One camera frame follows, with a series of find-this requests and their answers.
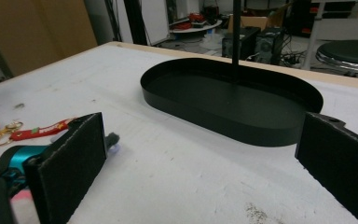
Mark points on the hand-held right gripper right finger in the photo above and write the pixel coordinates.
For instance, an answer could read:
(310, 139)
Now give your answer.
(338, 161)

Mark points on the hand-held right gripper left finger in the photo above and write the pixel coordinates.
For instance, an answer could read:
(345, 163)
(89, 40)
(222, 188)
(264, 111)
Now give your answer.
(68, 168)

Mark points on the black oval tray stand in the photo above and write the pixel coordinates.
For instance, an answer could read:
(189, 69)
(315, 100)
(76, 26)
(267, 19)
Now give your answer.
(230, 105)

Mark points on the pink soft thing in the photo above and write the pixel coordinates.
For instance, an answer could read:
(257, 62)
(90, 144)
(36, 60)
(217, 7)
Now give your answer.
(21, 195)

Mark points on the round black stool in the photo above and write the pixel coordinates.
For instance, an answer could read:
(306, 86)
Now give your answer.
(351, 53)

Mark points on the black computer tower with fan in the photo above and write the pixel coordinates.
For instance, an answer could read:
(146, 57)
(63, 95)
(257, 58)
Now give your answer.
(267, 45)

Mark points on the brown wooden panel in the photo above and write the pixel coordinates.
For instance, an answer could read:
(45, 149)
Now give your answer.
(37, 31)

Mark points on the black computer case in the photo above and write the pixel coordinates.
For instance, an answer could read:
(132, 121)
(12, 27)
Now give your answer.
(247, 42)

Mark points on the black stand pole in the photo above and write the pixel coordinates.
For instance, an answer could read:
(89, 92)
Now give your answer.
(135, 21)

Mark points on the cardboard box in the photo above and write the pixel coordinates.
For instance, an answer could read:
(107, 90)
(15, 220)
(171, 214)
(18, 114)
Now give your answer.
(253, 22)

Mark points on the white board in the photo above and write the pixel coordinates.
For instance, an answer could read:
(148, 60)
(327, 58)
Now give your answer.
(155, 20)

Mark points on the round white table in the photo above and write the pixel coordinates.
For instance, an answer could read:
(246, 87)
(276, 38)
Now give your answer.
(199, 28)

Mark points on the red things on table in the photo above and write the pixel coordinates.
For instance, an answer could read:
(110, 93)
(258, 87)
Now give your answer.
(195, 17)

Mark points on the white metal frame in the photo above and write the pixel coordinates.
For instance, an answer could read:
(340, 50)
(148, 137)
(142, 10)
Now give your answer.
(313, 37)

